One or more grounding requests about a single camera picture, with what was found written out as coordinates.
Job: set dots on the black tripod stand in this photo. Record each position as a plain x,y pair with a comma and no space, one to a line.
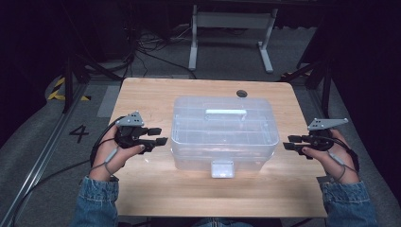
326,85
67,85

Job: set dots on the white metal stand frame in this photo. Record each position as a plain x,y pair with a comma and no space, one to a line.
194,47

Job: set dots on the metal floor rail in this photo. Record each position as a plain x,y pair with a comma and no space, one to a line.
38,164

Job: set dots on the yellow black floor tape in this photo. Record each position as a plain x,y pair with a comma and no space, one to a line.
58,93

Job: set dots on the grey floor plate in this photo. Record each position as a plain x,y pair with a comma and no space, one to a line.
108,101

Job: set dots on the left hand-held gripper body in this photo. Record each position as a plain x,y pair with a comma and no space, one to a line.
129,136

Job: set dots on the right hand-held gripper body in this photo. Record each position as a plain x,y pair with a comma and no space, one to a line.
321,140

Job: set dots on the clear plastic storage box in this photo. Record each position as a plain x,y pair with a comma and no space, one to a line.
223,138

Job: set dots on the person's right hand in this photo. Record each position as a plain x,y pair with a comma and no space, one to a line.
342,160

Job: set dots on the person's left hand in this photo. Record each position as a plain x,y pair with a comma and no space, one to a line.
105,157

